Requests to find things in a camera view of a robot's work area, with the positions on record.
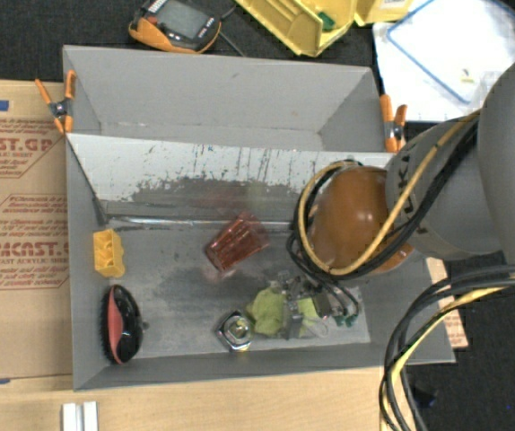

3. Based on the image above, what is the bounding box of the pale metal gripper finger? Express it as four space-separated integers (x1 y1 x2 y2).
276 271 304 297
284 300 306 341

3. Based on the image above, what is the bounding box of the grey metal bin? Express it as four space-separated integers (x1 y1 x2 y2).
62 45 458 392

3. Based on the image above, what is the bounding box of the black and red brush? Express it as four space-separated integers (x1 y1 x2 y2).
100 284 144 365

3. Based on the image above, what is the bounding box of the yellow toy brick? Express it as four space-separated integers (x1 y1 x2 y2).
92 228 127 279

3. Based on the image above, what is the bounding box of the brown cardboard board, red print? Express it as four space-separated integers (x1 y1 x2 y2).
0 77 469 388

